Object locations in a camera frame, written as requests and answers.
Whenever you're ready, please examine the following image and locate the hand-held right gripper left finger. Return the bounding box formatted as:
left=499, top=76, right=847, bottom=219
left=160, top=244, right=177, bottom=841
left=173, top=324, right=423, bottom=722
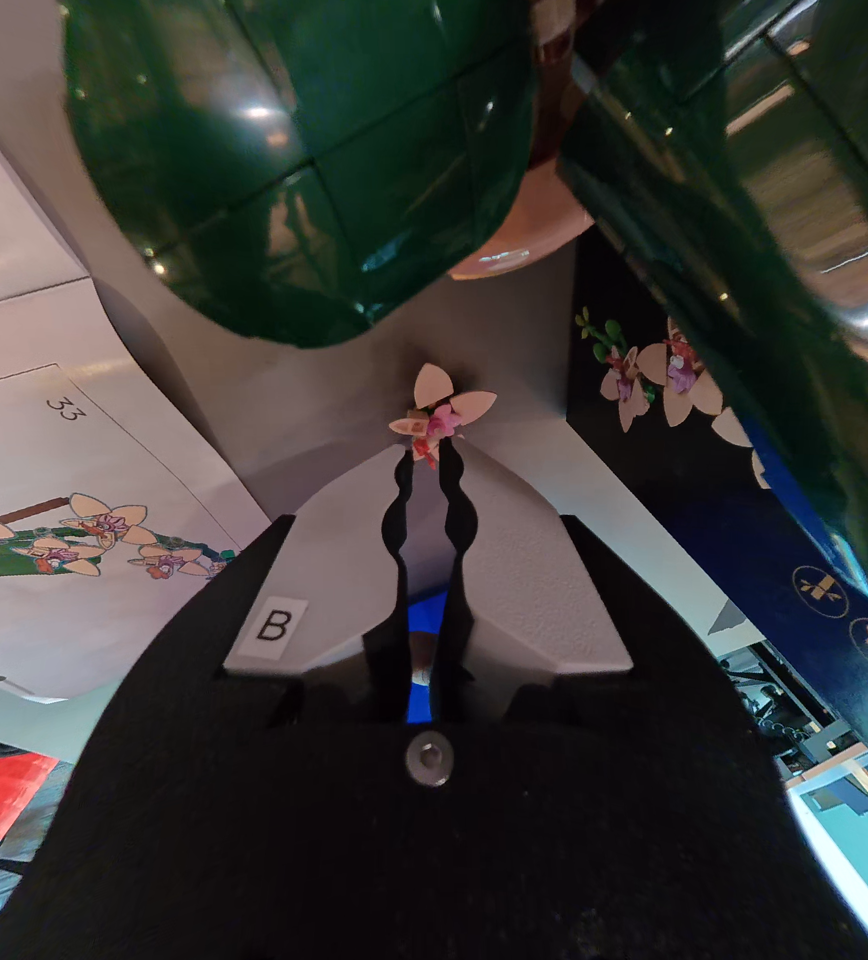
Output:
left=222, top=446, right=414, bottom=723

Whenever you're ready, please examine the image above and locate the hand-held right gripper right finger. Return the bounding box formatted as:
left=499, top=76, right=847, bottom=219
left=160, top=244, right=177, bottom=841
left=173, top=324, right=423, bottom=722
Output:
left=428, top=440, right=634, bottom=723

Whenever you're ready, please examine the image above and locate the cream pink toy flower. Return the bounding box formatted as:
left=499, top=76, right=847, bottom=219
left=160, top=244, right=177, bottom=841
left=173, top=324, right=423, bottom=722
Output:
left=389, top=363, right=498, bottom=471

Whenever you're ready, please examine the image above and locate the black blue flower-print box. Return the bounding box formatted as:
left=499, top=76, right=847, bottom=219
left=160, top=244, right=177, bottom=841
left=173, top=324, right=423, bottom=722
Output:
left=565, top=225, right=868, bottom=800

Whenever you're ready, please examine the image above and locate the white instruction booklet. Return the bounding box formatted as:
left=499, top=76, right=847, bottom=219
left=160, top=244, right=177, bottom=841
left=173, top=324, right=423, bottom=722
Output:
left=0, top=86, right=274, bottom=706

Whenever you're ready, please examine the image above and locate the pink toy flower pot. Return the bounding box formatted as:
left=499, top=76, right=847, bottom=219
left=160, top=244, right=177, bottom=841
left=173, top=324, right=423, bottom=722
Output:
left=449, top=159, right=597, bottom=282

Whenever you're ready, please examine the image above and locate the dark green toy leaf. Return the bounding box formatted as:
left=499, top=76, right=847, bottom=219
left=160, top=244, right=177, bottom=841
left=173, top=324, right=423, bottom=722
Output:
left=557, top=0, right=868, bottom=615
left=62, top=0, right=541, bottom=351

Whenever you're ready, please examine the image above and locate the teal framed panel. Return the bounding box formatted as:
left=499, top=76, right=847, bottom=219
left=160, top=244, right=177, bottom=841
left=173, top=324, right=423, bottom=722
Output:
left=782, top=750, right=868, bottom=960

